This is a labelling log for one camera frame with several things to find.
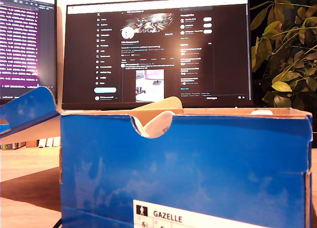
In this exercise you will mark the green printed box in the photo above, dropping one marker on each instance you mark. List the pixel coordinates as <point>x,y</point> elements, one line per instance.
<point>7,147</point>

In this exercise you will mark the slim white box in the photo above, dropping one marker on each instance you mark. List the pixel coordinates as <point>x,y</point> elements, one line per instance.
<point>49,141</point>
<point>42,142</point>
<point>56,141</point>

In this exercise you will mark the black Huawei monitor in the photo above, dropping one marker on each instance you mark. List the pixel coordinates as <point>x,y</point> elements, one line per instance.
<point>86,52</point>

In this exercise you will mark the black monitor with purple text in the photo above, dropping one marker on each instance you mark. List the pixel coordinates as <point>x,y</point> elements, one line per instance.
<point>24,40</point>

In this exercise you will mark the green leafy houseplant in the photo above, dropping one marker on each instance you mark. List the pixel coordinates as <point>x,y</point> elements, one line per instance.
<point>280,85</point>

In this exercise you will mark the brown cardboard box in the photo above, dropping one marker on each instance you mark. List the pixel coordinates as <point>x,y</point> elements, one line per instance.
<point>32,143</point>

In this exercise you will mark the blue Adidas shoebox with lid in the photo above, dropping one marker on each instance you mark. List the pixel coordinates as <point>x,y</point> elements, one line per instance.
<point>198,163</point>

